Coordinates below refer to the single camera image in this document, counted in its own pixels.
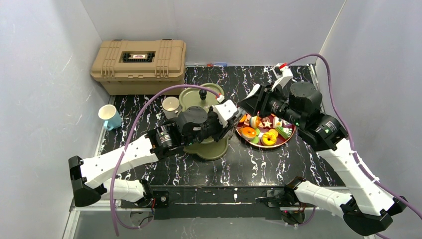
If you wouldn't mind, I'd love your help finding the orange glazed donut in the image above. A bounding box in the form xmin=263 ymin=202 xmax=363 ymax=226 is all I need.
xmin=240 ymin=127 xmax=257 ymax=140

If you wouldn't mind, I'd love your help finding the white cream cake piece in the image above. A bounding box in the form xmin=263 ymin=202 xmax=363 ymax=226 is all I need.
xmin=272 ymin=117 xmax=283 ymax=129

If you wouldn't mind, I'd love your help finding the yellow frosted donut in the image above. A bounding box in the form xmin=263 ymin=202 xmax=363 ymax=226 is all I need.
xmin=260 ymin=132 xmax=277 ymax=146

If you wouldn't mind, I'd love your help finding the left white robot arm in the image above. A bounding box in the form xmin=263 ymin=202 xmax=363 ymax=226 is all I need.
xmin=68 ymin=102 xmax=244 ymax=207

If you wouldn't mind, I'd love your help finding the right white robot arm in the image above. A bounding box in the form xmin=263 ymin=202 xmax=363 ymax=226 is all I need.
xmin=238 ymin=82 xmax=406 ymax=236

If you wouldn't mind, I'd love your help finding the star shaped cookie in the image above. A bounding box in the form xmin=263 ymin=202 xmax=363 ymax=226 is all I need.
xmin=261 ymin=117 xmax=272 ymax=129

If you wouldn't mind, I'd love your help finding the dark red round tray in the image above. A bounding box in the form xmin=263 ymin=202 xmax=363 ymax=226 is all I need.
xmin=236 ymin=114 xmax=296 ymax=149

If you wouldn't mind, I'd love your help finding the green layered cake slice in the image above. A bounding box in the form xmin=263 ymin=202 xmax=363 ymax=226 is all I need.
xmin=275 ymin=126 xmax=293 ymax=139

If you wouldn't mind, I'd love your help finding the red blue pen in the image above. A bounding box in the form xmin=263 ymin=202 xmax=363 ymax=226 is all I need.
xmin=206 ymin=62 xmax=227 ymax=67

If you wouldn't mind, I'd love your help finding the blue mug cream interior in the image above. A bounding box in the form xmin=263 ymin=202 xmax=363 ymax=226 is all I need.
xmin=98 ymin=104 xmax=122 ymax=131

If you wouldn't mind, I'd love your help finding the tan plastic toolbox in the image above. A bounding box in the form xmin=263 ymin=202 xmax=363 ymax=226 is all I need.
xmin=91 ymin=39 xmax=187 ymax=96

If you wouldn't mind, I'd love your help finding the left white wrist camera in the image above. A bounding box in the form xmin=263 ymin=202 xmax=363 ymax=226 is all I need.
xmin=212 ymin=94 xmax=238 ymax=128

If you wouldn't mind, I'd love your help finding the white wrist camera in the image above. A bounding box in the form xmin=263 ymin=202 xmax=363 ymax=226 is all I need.
xmin=212 ymin=94 xmax=238 ymax=128
xmin=271 ymin=62 xmax=293 ymax=92

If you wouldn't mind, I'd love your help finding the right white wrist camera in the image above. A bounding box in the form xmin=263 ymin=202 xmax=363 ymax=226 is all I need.
xmin=271 ymin=62 xmax=293 ymax=92

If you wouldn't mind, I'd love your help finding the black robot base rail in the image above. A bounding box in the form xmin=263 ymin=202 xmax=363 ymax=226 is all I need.
xmin=120 ymin=184 xmax=307 ymax=221

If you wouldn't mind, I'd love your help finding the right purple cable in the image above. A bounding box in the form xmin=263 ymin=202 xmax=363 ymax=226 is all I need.
xmin=287 ymin=53 xmax=422 ymax=239

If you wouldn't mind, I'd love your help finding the purple cable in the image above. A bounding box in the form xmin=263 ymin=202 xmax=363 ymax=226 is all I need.
xmin=109 ymin=84 xmax=222 ymax=237
xmin=287 ymin=53 xmax=422 ymax=239

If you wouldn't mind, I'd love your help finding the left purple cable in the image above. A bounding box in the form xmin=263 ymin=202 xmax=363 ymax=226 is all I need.
xmin=109 ymin=84 xmax=222 ymax=237

